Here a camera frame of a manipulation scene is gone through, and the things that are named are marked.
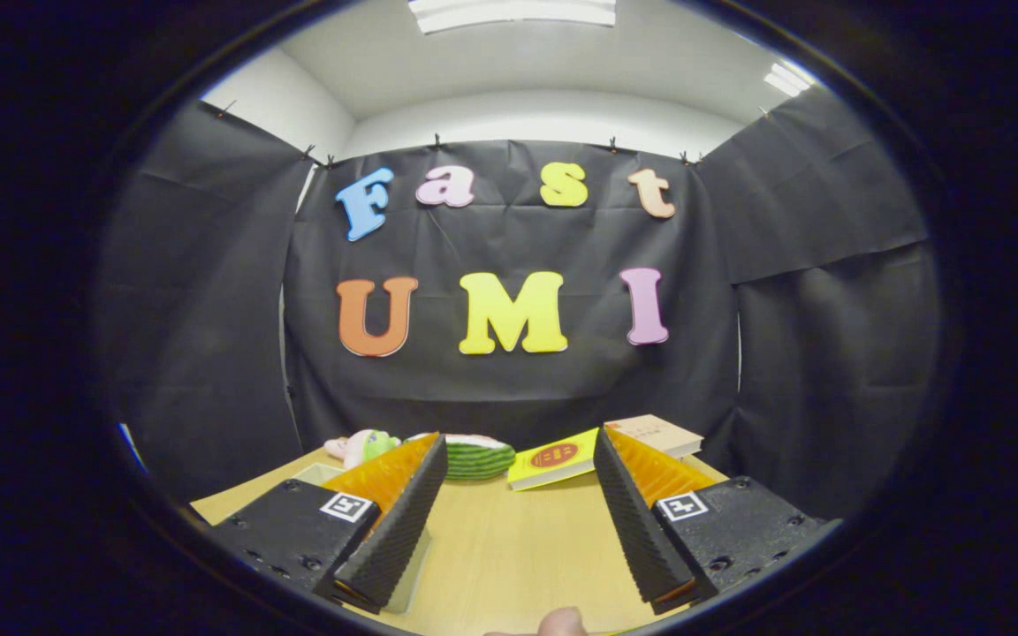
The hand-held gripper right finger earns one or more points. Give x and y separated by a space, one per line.
641 530

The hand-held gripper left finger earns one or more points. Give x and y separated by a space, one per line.
394 530

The pale green fabric storage box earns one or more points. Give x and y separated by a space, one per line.
410 574

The pink and green plush toy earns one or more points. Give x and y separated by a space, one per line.
359 446

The beige book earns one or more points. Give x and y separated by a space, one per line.
659 433

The green striped watermelon plush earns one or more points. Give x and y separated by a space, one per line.
482 459

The yellow book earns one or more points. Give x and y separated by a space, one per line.
553 459

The small ceiling light panel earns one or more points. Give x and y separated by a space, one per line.
787 79

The long ceiling light panel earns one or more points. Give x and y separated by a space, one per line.
513 13

